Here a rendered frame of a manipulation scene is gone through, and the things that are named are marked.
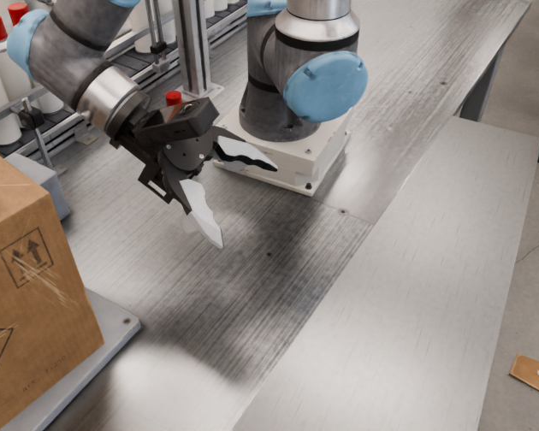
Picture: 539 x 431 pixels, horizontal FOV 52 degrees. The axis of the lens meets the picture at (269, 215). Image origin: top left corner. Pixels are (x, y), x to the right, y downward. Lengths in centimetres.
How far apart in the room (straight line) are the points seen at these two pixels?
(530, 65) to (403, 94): 213
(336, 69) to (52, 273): 43
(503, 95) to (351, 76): 229
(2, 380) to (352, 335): 44
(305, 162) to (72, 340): 46
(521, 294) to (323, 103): 140
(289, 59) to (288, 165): 24
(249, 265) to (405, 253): 25
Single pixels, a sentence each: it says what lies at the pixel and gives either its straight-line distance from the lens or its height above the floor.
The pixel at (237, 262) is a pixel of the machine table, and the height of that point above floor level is 83.
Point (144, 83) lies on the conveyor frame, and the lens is 125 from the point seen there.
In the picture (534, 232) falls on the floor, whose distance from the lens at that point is 229.
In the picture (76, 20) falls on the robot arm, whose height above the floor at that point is 121.
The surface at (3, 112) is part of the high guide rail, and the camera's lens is 105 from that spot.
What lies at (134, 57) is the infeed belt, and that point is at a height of 88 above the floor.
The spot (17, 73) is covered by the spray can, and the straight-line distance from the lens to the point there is 108.
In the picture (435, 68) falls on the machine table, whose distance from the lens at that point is 139.
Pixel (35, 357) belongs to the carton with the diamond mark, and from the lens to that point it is 71.
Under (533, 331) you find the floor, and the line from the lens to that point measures 197.
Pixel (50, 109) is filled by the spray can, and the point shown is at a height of 89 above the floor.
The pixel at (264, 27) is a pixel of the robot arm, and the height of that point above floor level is 111.
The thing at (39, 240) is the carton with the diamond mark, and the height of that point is 107.
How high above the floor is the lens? 148
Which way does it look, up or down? 44 degrees down
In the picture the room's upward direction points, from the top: straight up
